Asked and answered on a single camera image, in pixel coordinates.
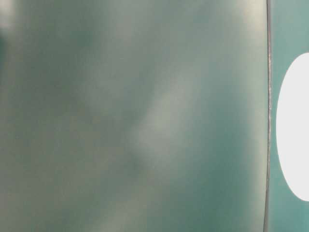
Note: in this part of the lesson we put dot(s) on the white bowl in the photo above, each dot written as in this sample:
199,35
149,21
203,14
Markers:
292,127

